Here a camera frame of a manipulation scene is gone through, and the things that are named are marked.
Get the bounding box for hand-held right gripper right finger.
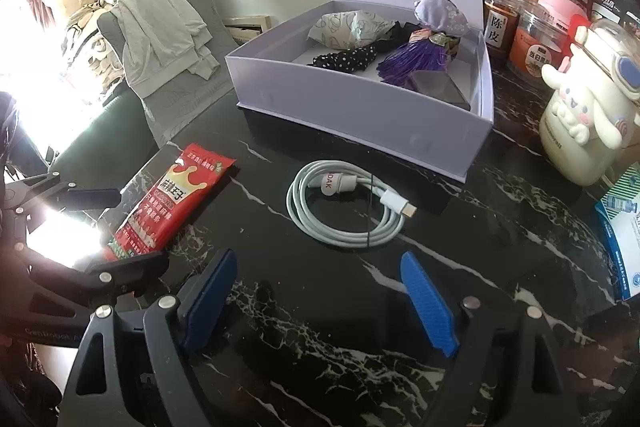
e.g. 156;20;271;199
400;251;581;427

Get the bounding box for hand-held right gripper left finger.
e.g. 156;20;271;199
62;249;238;427

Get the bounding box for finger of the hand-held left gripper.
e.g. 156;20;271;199
7;171;123;214
20;249;171;309

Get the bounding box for red snack packet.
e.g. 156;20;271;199
102;146;237;263

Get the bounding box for white cable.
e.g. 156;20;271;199
286;159;418;250

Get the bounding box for lavender cardboard box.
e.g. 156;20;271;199
224;0;496;182

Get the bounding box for dark grey pouch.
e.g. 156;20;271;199
402;69;473;112

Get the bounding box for purple tassel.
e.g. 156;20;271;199
376;32;453;86

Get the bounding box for black polka dot scrunchie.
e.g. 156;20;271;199
306;46;378;72

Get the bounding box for purple sachet bag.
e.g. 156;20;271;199
412;0;471;38

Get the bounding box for white leaf print pouch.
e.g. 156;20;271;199
306;9;396;45

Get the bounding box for pile of beige bedding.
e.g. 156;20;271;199
60;2;131;98

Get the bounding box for grey cushioned chair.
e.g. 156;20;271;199
97;0;261;148

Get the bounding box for light grey garment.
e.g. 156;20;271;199
111;0;221;98

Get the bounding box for blue and white medicine box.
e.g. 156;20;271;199
595;167;640;303

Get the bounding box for white cartoon dog bottle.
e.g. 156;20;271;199
539;18;640;186

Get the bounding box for clear jar orange label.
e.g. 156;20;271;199
507;0;566;80

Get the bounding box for clear jar brown label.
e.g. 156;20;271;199
482;0;518;68

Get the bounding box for pink round container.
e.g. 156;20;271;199
537;0;588;32

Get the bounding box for black foil bag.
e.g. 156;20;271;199
592;0;640;25

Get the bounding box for wooden picture frame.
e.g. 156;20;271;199
224;14;278;45

